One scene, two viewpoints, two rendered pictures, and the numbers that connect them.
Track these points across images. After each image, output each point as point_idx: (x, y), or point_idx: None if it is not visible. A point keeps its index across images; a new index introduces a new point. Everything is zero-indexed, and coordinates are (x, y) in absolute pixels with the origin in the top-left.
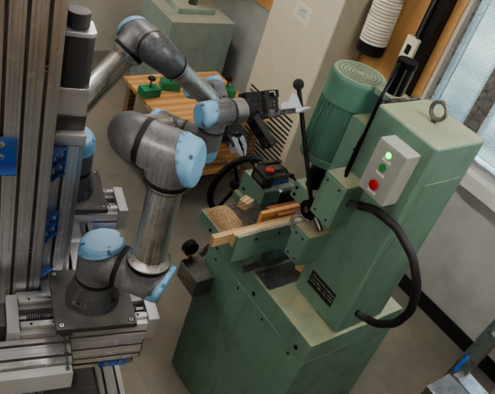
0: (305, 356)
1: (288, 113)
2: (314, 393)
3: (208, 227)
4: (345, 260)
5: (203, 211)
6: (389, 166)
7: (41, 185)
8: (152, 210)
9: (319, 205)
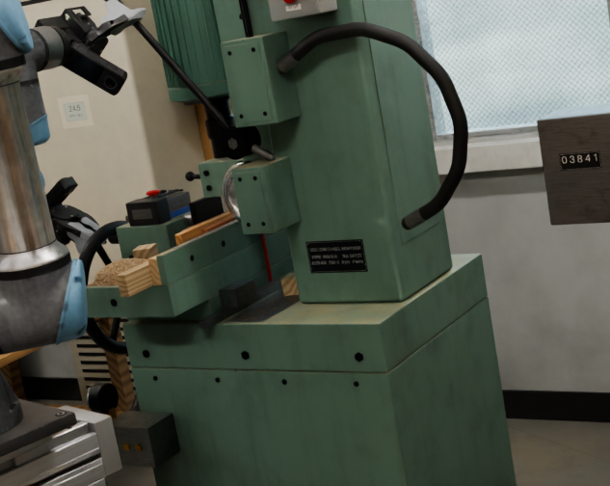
0: (382, 353)
1: (118, 23)
2: (453, 472)
3: (108, 303)
4: (336, 171)
5: (86, 286)
6: None
7: None
8: None
9: (244, 104)
